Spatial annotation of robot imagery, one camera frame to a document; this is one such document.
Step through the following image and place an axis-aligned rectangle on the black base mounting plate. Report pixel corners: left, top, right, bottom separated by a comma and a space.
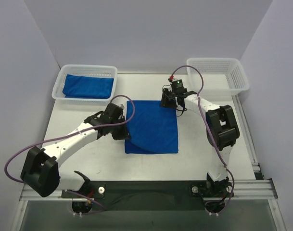
61, 180, 234, 214

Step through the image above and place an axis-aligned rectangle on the empty white plastic basket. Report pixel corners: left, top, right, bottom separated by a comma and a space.
51, 64, 117, 105

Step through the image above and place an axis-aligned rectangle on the white basket with towels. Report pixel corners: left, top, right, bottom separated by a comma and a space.
186, 58, 249, 97

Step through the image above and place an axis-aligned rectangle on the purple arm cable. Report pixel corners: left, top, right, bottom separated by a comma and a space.
167, 65, 234, 215
4, 95, 137, 215

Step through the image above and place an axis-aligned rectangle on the blue towels pile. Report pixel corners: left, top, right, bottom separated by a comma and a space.
125, 100, 178, 154

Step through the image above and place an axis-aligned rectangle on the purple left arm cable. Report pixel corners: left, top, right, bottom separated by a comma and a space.
4, 95, 137, 215

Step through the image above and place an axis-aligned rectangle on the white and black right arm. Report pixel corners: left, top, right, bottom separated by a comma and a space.
160, 78, 240, 184

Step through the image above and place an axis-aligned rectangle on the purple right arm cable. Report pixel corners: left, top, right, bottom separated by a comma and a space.
167, 65, 234, 215

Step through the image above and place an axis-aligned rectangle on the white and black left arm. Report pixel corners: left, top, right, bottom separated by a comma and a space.
20, 103, 130, 197

